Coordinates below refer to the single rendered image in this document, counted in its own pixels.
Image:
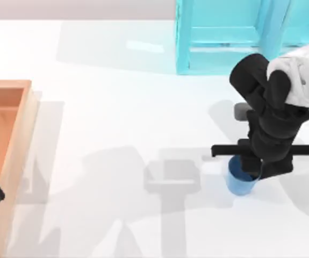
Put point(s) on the blue cup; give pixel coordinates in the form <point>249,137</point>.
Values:
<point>240,185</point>

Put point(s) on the pale grey rounded box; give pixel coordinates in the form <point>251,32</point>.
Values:
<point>240,111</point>

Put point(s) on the light blue rack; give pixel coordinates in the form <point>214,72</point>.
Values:
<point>218,35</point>

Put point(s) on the shallow salmon-coloured box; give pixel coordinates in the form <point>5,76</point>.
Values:
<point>1,118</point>

